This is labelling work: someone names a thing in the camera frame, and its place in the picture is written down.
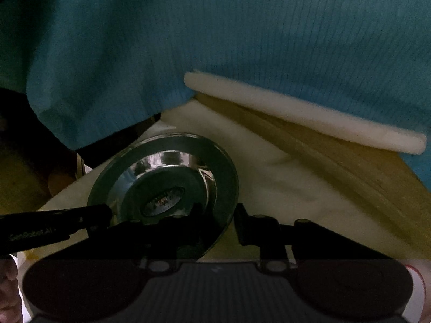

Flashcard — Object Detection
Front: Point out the wooden board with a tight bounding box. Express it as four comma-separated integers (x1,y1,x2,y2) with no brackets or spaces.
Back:
193,92,431,260

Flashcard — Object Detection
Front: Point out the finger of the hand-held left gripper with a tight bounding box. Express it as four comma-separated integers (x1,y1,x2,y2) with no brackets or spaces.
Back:
0,204,113,236

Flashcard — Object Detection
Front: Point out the shiny metal bowl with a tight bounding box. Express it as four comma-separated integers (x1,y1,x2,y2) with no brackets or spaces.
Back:
87,134,239,262

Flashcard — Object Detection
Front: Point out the blue cloth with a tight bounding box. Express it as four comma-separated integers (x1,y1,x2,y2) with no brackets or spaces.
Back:
0,0,431,189

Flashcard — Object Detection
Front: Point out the white container with red band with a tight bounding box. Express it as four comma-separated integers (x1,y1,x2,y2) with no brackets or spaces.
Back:
404,264,429,323

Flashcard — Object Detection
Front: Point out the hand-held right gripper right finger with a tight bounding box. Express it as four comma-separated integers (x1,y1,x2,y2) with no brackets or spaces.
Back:
234,203,383,264

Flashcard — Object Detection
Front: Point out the white cloth with yellow pattern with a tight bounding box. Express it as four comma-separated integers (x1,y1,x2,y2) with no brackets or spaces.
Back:
17,106,409,264

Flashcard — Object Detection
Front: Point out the person's left hand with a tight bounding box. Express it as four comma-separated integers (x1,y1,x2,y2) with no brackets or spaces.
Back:
0,255,21,311

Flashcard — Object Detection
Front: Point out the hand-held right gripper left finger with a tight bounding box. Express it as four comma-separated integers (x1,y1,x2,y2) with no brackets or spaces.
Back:
85,204,216,264

